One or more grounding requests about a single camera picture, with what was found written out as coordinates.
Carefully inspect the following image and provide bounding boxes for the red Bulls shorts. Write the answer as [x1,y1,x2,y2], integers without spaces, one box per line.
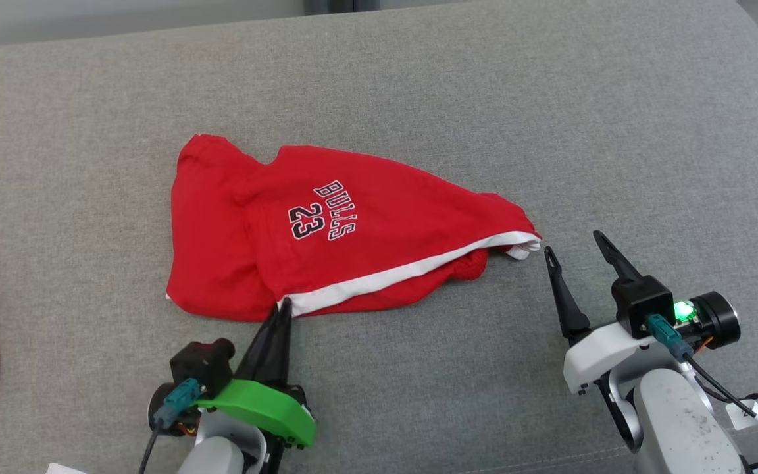
[166,134,543,323]

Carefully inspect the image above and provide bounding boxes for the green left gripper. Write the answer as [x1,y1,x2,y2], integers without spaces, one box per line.
[195,299,318,455]

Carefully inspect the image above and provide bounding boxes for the grey fabric sofa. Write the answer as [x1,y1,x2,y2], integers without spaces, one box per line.
[0,0,758,474]

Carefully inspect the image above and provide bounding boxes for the small white cable label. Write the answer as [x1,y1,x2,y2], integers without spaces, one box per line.
[726,398,758,435]

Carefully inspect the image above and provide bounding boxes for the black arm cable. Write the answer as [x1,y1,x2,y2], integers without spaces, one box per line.
[645,314,758,469]
[138,379,201,474]

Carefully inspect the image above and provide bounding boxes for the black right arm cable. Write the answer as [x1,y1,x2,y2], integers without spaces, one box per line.
[645,314,758,469]

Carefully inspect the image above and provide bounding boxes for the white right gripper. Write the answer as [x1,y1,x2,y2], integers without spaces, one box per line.
[544,230,680,396]

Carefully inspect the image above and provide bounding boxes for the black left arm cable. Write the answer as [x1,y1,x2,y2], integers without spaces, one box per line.
[138,379,201,474]

